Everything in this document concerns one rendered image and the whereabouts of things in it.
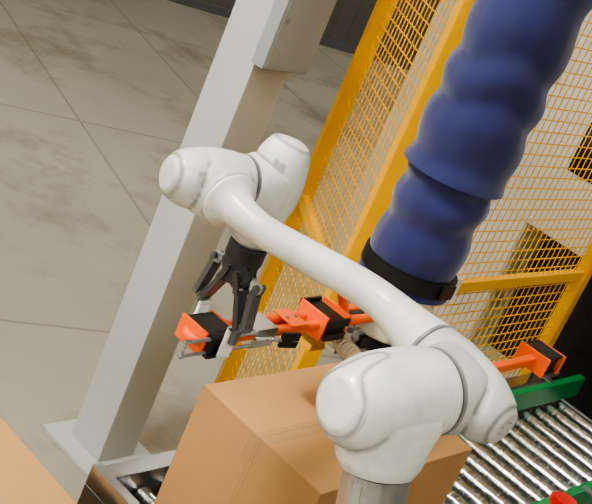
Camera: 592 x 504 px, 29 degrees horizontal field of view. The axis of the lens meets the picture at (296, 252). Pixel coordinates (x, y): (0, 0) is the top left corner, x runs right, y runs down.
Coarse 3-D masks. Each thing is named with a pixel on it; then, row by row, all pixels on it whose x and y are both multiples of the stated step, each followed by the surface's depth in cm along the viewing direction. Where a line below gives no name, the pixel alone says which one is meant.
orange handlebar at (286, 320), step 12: (276, 312) 237; (288, 312) 239; (300, 312) 242; (276, 324) 238; (288, 324) 235; (300, 324) 236; (312, 324) 240; (192, 336) 215; (252, 336) 225; (504, 360) 262; (516, 360) 265; (528, 360) 268
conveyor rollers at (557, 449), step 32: (544, 416) 424; (576, 416) 435; (480, 448) 380; (512, 448) 391; (544, 448) 403; (576, 448) 408; (480, 480) 359; (512, 480) 371; (544, 480) 376; (576, 480) 387
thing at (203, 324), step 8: (208, 312) 222; (216, 312) 224; (184, 320) 218; (192, 320) 217; (200, 320) 218; (208, 320) 219; (216, 320) 220; (224, 320) 222; (192, 328) 216; (200, 328) 215; (208, 328) 216; (216, 328) 217; (224, 328) 219; (176, 336) 219; (200, 336) 215; (208, 336) 215
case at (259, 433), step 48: (240, 384) 269; (288, 384) 278; (192, 432) 265; (240, 432) 255; (288, 432) 258; (192, 480) 266; (240, 480) 256; (288, 480) 246; (336, 480) 248; (432, 480) 279
